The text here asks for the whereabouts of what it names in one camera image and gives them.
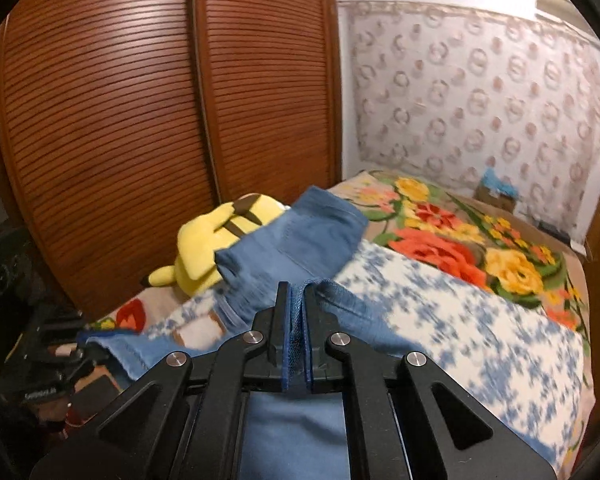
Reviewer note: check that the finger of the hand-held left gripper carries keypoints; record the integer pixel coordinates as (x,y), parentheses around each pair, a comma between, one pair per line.
(62,332)

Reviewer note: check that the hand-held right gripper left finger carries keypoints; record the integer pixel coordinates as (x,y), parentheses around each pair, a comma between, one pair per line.
(286,345)

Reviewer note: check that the cardboard box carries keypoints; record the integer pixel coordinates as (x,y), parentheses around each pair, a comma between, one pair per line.
(497,202)

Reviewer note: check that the circle patterned wall curtain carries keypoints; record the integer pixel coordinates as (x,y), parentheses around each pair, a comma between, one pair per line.
(475,105)

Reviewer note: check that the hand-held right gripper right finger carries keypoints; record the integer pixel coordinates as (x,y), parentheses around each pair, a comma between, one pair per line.
(310,345)

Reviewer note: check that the blue denim pants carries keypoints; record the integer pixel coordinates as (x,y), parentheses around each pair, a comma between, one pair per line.
(300,245)

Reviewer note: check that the flower printed blanket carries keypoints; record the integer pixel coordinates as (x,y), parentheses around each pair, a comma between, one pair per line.
(460,240)

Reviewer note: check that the light blue cloth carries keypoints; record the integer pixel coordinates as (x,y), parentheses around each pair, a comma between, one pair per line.
(500,182)

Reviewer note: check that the wooden louvered wardrobe door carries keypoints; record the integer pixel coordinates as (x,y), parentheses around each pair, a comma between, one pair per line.
(275,75)
(110,125)

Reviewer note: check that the blue floral white sheet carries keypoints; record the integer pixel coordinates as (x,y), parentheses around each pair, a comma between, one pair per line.
(475,340)

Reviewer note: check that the yellow plush toy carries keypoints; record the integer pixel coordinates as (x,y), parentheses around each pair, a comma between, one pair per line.
(205,245)

